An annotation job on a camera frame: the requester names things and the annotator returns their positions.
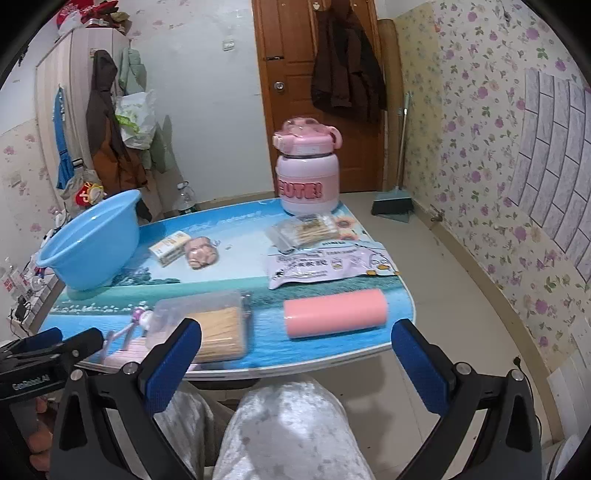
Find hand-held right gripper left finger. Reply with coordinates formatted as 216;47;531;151
50;318;204;480

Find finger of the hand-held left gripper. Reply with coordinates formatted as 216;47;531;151
0;327;64;359
9;328;105;370

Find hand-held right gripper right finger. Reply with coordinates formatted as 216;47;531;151
390;318;543;480

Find clear box of wooden sticks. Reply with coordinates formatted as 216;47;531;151
145;291;254;363

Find blue plastic basin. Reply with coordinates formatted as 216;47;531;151
35;189;142;291

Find pink plastic bag roll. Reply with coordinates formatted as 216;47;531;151
283;291;389;341

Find yellow white tissue packet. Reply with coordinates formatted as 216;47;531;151
148;232;191;267

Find white purple snack pouch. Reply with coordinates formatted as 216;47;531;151
268;239;400;291

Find cotton swab bag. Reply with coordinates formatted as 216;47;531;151
265;215;345;256

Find person's left hand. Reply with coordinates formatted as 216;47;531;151
27;397;62;469

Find person's grey velvet pants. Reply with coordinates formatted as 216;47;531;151
152;375;376;480

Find grey bag with plush toy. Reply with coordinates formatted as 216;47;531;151
60;168;105;206

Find broom with dustpan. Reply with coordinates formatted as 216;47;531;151
372;91;415;224

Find large clear water bottle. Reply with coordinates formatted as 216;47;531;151
177;181;198;215

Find blue hanging cloth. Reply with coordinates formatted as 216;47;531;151
53;88;77;190

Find brown orange jacket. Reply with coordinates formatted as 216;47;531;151
85;48;153;222

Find pink water jug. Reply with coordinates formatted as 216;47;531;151
272;117;343;216

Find white green plastic bag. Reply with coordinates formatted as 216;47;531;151
115;90;158;149

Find brown wooden door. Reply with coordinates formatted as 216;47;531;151
252;0;398;192

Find beige wardrobe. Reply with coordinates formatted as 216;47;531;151
34;30;164;222

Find pale green jacket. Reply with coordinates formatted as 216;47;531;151
113;46;176;174

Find dark brown coat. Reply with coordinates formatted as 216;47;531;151
311;7;387;124

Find red bag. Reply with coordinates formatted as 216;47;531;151
55;0;121;33

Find grey brick wall panel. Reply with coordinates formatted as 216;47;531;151
503;67;591;252

